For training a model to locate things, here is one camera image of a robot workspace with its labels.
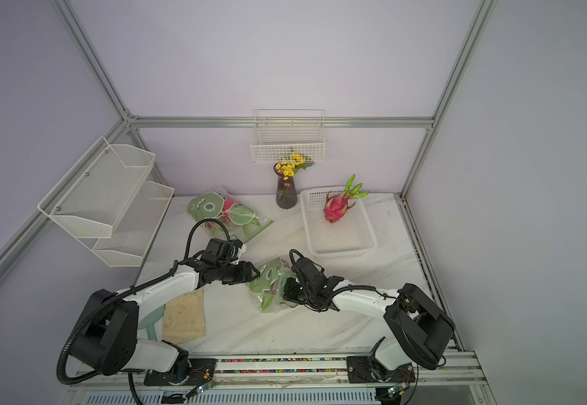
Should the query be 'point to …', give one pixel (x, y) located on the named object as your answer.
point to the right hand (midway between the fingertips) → (283, 296)
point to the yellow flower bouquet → (288, 165)
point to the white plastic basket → (352, 233)
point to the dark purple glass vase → (286, 191)
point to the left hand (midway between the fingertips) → (253, 277)
